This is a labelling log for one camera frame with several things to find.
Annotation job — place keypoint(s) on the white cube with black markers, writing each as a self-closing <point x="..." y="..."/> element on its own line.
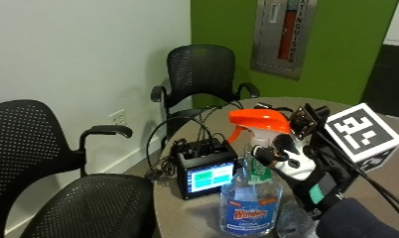
<point x="362" y="135"/>

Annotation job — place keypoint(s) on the small palm camera board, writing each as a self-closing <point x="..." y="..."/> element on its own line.
<point x="304" y="121"/>

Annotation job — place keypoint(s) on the metal fire extinguisher cabinet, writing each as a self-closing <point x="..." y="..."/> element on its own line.
<point x="266" y="39"/>

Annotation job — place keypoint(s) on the spray bottle with orange trigger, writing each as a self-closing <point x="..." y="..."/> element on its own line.
<point x="253" y="205"/>

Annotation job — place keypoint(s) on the white wall outlet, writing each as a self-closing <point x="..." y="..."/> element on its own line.
<point x="118" y="117"/>

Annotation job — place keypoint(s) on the red fire extinguisher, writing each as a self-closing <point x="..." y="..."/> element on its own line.
<point x="288" y="33"/>

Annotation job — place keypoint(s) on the black device with lit screen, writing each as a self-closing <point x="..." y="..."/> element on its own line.
<point x="209" y="172"/>

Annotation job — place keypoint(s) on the black mesh office chair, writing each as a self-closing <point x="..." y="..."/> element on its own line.
<point x="94" y="208"/>
<point x="200" y="76"/>
<point x="23" y="145"/>

